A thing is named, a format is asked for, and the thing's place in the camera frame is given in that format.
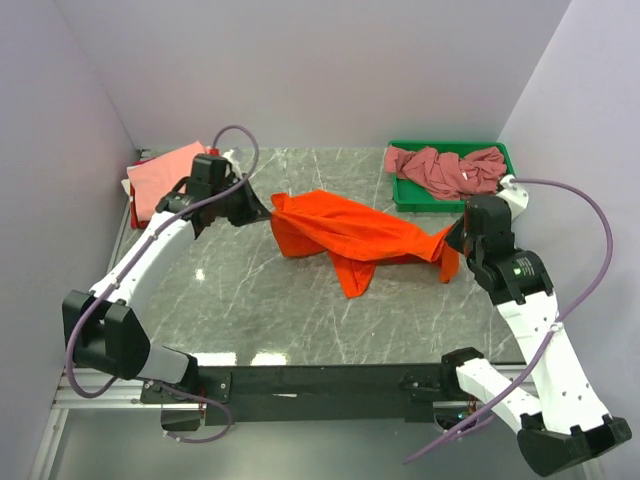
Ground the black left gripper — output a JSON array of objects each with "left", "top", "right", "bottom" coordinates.
[{"left": 211, "top": 173, "right": 272, "bottom": 227}]

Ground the orange t-shirt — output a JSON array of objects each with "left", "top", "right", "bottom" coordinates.
[{"left": 270, "top": 190, "right": 460, "bottom": 299}]

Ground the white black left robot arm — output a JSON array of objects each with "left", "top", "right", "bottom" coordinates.
[{"left": 62, "top": 149, "right": 271, "bottom": 402}]

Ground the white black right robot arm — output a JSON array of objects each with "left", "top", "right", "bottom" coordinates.
[{"left": 438, "top": 175, "right": 632, "bottom": 477}]

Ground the dusty rose t-shirt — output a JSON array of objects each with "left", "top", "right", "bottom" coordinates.
[{"left": 384, "top": 146, "right": 507, "bottom": 201}]

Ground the green plastic tray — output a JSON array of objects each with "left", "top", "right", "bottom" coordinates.
[{"left": 384, "top": 140, "right": 515, "bottom": 213}]

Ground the folded pink t-shirt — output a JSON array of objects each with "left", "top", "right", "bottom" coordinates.
[{"left": 152, "top": 141, "right": 207, "bottom": 205}]

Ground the folded white t-shirt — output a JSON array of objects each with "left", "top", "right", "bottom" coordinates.
[{"left": 121, "top": 163, "right": 145, "bottom": 202}]

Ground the black base crossbar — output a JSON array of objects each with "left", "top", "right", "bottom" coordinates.
[{"left": 139, "top": 363, "right": 499, "bottom": 432}]

